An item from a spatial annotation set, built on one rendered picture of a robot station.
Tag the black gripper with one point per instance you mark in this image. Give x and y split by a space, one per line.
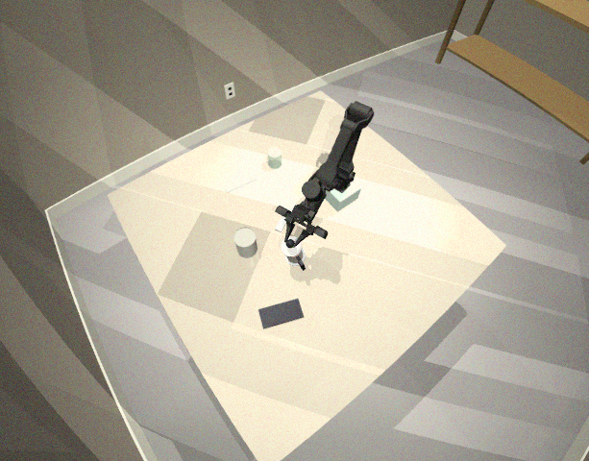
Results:
310 229

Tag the white cylinder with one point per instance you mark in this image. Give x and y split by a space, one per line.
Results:
245 243

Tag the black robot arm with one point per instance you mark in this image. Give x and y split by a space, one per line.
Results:
337 173

